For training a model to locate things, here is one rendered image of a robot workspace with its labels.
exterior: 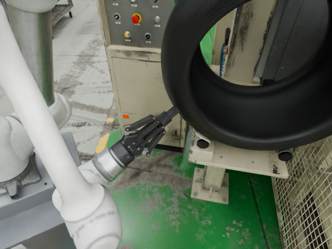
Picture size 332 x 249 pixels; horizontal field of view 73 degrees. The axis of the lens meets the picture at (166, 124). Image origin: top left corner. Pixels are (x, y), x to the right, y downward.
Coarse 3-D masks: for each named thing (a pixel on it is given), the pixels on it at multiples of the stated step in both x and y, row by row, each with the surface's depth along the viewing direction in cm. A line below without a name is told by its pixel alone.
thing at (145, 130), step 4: (156, 120) 68; (160, 120) 68; (148, 124) 69; (152, 124) 68; (156, 124) 68; (144, 128) 68; (148, 128) 68; (136, 132) 69; (140, 132) 68; (144, 132) 68; (140, 136) 67; (136, 140) 67; (132, 144) 66
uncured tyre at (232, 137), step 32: (192, 0) 50; (224, 0) 47; (192, 32) 52; (192, 64) 88; (320, 64) 78; (192, 96) 65; (224, 96) 94; (256, 96) 92; (288, 96) 87; (320, 96) 78; (224, 128) 72; (256, 128) 84; (288, 128) 79; (320, 128) 62
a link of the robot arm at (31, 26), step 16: (16, 0) 50; (32, 0) 51; (48, 0) 53; (16, 16) 55; (32, 16) 55; (48, 16) 58; (16, 32) 58; (32, 32) 58; (48, 32) 62; (32, 48) 62; (48, 48) 65; (32, 64) 66; (48, 64) 69; (48, 80) 74; (48, 96) 80; (64, 112) 92
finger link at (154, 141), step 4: (160, 132) 72; (164, 132) 70; (156, 136) 71; (160, 136) 70; (152, 140) 71; (156, 140) 70; (148, 144) 72; (152, 144) 70; (156, 144) 71; (148, 148) 71; (152, 148) 70; (148, 152) 70; (148, 156) 71
